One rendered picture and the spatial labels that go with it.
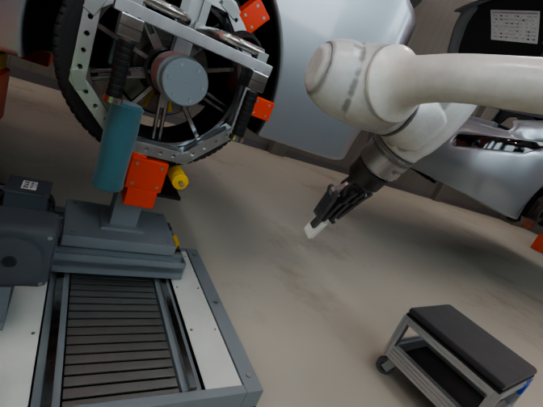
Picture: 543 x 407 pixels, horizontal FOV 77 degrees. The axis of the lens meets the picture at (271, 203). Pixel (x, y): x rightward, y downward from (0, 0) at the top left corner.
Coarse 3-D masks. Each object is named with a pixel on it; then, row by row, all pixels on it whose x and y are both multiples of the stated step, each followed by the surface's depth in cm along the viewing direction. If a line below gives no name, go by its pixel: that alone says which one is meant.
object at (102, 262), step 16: (64, 208) 145; (176, 240) 153; (64, 256) 117; (80, 256) 120; (96, 256) 123; (112, 256) 130; (128, 256) 133; (144, 256) 136; (160, 256) 139; (176, 256) 143; (80, 272) 122; (96, 272) 125; (112, 272) 128; (128, 272) 131; (144, 272) 133; (160, 272) 137; (176, 272) 140
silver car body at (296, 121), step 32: (0, 0) 89; (288, 0) 120; (320, 0) 125; (352, 0) 130; (384, 0) 136; (416, 0) 154; (0, 32) 92; (288, 32) 125; (320, 32) 130; (352, 32) 136; (384, 32) 142; (288, 64) 130; (288, 96) 136; (288, 128) 142; (320, 128) 149; (352, 128) 157
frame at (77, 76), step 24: (96, 0) 90; (216, 0) 102; (96, 24) 92; (240, 24) 108; (72, 72) 94; (96, 96) 100; (240, 96) 119; (144, 144) 111; (192, 144) 122; (216, 144) 121
